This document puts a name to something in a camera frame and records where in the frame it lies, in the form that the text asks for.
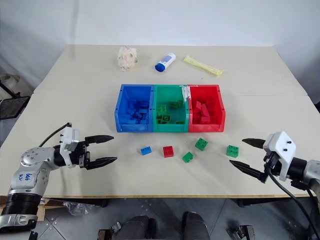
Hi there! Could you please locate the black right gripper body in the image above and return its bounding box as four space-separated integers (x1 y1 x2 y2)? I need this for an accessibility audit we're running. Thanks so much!
259 150 284 185

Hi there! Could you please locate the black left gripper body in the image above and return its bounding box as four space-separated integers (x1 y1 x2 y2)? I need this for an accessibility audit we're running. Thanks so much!
70 136 92 171

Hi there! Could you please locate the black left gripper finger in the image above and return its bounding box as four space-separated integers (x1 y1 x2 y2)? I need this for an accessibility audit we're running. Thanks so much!
84 134 116 146
85 156 119 172

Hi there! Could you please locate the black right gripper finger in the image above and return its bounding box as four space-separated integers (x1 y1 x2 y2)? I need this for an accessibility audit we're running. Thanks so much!
241 137 266 151
228 159 267 185

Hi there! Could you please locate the green square toy brick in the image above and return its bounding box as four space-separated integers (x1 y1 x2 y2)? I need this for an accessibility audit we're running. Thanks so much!
194 137 209 152
225 144 240 159

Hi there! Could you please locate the blue plastic storage bin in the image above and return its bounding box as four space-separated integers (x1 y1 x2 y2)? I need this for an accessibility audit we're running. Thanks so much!
114 83 155 134

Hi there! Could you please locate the small blue toy brick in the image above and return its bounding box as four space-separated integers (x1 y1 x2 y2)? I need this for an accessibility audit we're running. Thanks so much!
140 145 153 157

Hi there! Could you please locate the red plastic storage bin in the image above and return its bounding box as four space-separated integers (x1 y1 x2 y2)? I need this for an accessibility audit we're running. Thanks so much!
186 84 227 134

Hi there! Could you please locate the clear plastic bag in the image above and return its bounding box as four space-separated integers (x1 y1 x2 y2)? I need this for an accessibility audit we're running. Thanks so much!
62 200 90 217

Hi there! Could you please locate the long red toy brick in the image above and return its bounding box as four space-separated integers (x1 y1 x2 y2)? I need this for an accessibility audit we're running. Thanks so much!
200 103 211 119

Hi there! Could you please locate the small green toy brick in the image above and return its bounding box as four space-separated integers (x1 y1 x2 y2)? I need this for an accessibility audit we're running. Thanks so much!
181 151 195 164

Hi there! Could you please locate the red square toy brick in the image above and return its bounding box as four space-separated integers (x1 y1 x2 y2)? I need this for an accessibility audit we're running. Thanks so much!
162 145 175 159

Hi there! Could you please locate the dark rounded shape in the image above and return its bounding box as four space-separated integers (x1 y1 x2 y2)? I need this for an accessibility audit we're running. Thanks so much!
181 211 211 240
117 215 157 240

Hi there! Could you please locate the green plastic storage bin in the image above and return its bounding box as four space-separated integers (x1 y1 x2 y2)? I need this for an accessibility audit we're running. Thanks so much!
151 84 190 134

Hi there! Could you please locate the black mesh basket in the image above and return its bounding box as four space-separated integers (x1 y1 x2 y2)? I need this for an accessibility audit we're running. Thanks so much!
0 95 32 121

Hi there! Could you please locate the pale yellow tube packet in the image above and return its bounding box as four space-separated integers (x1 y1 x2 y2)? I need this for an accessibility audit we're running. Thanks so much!
183 54 224 78

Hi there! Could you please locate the black stand leg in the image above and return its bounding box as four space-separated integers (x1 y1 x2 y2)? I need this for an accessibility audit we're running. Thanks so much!
0 80 22 99

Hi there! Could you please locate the white bucket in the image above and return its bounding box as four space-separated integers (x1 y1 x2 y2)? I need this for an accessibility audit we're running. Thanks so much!
0 73 22 101

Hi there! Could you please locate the white bottle with blue cap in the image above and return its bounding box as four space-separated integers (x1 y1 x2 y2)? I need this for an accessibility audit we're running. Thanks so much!
154 52 177 74

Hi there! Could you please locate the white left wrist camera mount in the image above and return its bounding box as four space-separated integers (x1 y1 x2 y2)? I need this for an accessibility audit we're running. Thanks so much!
59 127 81 168

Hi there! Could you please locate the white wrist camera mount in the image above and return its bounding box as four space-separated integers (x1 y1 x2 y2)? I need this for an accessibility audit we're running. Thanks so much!
59 127 81 168
262 130 297 182

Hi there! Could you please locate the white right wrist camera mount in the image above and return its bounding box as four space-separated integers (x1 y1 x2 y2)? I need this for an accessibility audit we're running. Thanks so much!
262 130 297 182

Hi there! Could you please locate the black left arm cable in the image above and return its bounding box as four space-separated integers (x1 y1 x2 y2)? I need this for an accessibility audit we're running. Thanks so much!
37 121 73 149

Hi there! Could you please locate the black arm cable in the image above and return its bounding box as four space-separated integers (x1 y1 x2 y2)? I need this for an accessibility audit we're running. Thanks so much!
37 121 73 149
265 165 320 240

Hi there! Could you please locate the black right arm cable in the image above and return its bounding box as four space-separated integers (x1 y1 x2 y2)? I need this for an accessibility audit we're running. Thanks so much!
265 165 320 240

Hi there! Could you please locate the black table frame bracket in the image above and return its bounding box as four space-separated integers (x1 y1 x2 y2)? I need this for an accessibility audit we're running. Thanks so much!
235 198 292 208

